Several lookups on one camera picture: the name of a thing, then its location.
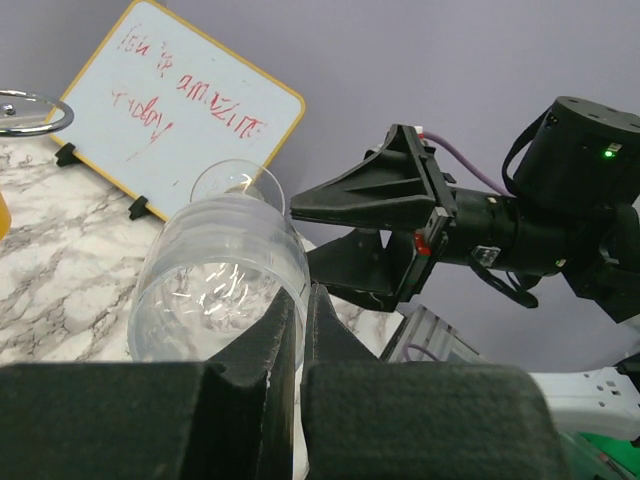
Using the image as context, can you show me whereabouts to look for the clear wine glass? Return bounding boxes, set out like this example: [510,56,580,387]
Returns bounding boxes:
[127,159,311,364]

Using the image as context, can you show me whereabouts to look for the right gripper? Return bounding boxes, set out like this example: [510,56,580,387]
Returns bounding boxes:
[290,125,456,312]

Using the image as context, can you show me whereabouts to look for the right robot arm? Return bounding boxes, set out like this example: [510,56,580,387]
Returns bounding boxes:
[290,96,639,324]

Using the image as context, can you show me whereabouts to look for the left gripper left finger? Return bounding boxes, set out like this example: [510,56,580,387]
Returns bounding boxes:
[1,292,296,479]

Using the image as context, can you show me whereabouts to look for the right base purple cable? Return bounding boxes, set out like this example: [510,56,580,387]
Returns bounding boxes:
[402,343,444,364]

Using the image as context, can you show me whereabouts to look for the orange plastic wine glass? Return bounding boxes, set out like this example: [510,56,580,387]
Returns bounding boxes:
[0,194,12,239]

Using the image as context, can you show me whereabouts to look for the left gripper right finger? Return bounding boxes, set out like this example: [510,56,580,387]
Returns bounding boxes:
[300,284,570,479]

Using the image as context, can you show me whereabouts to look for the whiteboard with yellow frame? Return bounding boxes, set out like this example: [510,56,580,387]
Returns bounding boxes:
[54,1,305,219]

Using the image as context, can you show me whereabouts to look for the chrome wine glass rack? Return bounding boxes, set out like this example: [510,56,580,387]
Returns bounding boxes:
[1,89,75,138]

